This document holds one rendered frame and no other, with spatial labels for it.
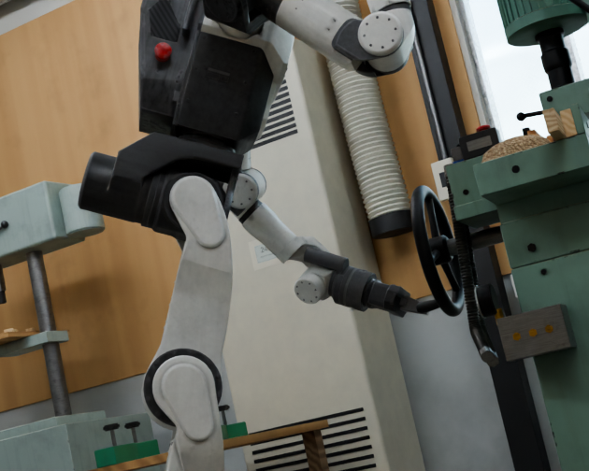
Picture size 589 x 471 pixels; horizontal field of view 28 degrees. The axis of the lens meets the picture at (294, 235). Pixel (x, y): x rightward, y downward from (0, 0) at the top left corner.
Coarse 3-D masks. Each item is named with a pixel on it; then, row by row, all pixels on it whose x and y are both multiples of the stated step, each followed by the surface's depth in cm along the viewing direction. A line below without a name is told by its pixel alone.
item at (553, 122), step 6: (552, 108) 202; (546, 114) 202; (552, 114) 202; (558, 114) 207; (546, 120) 202; (552, 120) 201; (558, 120) 204; (546, 126) 202; (552, 126) 201; (558, 126) 201; (552, 132) 202; (558, 132) 203; (564, 132) 208; (558, 138) 208
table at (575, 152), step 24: (552, 144) 210; (576, 144) 208; (480, 168) 214; (504, 168) 212; (528, 168) 211; (552, 168) 209; (576, 168) 208; (480, 192) 214; (504, 192) 215; (528, 192) 220; (456, 216) 236; (480, 216) 237
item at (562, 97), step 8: (584, 80) 240; (560, 88) 241; (568, 88) 241; (576, 88) 240; (584, 88) 240; (544, 96) 242; (552, 96) 242; (560, 96) 241; (568, 96) 241; (576, 96) 240; (584, 96) 239; (544, 104) 242; (552, 104) 242; (560, 104) 241; (568, 104) 240; (584, 104) 239; (584, 112) 239
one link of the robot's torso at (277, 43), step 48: (144, 0) 222; (192, 0) 219; (144, 48) 220; (192, 48) 220; (240, 48) 220; (288, 48) 224; (144, 96) 220; (192, 96) 219; (240, 96) 220; (240, 144) 225
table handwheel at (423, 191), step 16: (416, 192) 246; (432, 192) 254; (416, 208) 241; (432, 208) 254; (416, 224) 239; (432, 224) 253; (448, 224) 262; (416, 240) 238; (432, 240) 250; (448, 240) 249; (480, 240) 246; (496, 240) 246; (432, 256) 238; (448, 256) 248; (432, 272) 238; (448, 272) 254; (432, 288) 239; (448, 304) 242; (464, 304) 255
